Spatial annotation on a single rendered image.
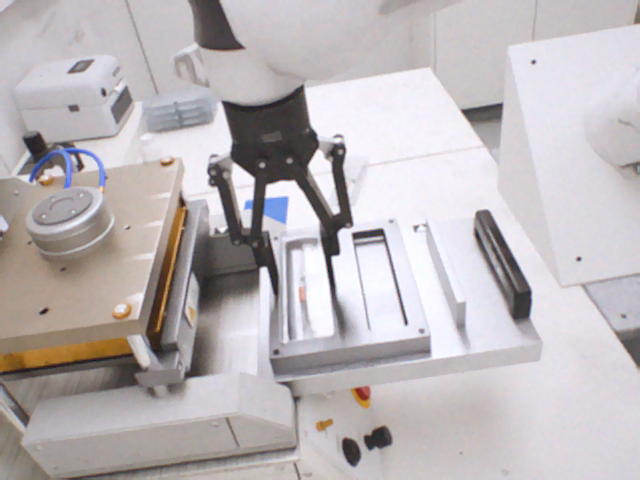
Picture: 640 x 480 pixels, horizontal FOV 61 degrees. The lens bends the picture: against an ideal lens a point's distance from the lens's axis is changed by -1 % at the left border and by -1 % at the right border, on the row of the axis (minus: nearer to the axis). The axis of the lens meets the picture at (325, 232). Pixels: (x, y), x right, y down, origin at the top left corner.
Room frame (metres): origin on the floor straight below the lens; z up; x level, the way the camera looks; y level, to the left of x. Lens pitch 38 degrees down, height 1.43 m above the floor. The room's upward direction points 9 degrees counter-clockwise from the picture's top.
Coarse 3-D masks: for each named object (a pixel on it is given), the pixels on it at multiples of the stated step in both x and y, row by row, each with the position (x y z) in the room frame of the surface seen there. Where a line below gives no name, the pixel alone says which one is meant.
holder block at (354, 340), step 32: (384, 224) 0.55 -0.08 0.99; (352, 256) 0.50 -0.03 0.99; (384, 256) 0.51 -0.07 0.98; (352, 288) 0.45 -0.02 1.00; (384, 288) 0.45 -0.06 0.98; (416, 288) 0.43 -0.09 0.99; (352, 320) 0.40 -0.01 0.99; (384, 320) 0.40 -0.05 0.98; (416, 320) 0.38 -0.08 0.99; (288, 352) 0.37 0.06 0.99; (320, 352) 0.36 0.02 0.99; (352, 352) 0.36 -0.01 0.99; (384, 352) 0.36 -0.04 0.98; (416, 352) 0.36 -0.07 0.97
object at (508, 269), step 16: (480, 224) 0.51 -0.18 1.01; (496, 224) 0.50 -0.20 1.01; (496, 240) 0.47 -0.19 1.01; (496, 256) 0.45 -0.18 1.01; (512, 256) 0.44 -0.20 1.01; (512, 272) 0.41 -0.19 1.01; (512, 288) 0.39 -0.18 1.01; (528, 288) 0.39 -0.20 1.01; (512, 304) 0.39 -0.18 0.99; (528, 304) 0.38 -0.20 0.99
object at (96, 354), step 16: (176, 208) 0.57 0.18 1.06; (176, 224) 0.53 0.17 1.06; (176, 240) 0.50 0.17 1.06; (176, 256) 0.48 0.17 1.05; (160, 272) 0.45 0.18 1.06; (160, 288) 0.43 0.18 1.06; (160, 304) 0.40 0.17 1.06; (160, 320) 0.38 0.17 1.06; (160, 336) 0.37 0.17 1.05; (32, 352) 0.37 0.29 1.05; (48, 352) 0.37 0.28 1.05; (64, 352) 0.37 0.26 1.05; (80, 352) 0.37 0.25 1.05; (96, 352) 0.37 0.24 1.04; (112, 352) 0.37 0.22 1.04; (128, 352) 0.37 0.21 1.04; (160, 352) 0.37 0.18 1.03; (0, 368) 0.37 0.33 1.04; (16, 368) 0.37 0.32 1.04; (32, 368) 0.37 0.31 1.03; (48, 368) 0.37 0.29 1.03; (64, 368) 0.37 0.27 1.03; (80, 368) 0.37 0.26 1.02; (96, 368) 0.37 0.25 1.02
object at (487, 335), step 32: (448, 224) 0.56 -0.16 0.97; (416, 256) 0.51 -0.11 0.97; (448, 256) 0.46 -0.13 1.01; (480, 256) 0.49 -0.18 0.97; (448, 288) 0.42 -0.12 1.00; (480, 288) 0.44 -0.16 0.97; (448, 320) 0.40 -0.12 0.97; (480, 320) 0.39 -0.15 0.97; (512, 320) 0.38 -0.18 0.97; (448, 352) 0.36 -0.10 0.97; (480, 352) 0.35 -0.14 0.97; (512, 352) 0.35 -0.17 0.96; (288, 384) 0.36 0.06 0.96; (320, 384) 0.35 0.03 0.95; (352, 384) 0.35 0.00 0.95
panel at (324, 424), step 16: (304, 400) 0.36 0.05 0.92; (320, 400) 0.38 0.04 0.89; (336, 400) 0.41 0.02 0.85; (352, 400) 0.43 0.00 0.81; (368, 400) 0.45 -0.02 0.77; (304, 416) 0.34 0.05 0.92; (320, 416) 0.36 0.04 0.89; (336, 416) 0.38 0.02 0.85; (352, 416) 0.40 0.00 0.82; (368, 416) 0.43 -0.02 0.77; (304, 432) 0.32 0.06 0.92; (320, 432) 0.34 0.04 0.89; (336, 432) 0.36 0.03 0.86; (352, 432) 0.38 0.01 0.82; (368, 432) 0.40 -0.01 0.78; (320, 448) 0.32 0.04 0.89; (336, 448) 0.34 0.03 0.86; (336, 464) 0.32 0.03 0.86; (352, 464) 0.33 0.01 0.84; (368, 464) 0.35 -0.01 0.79
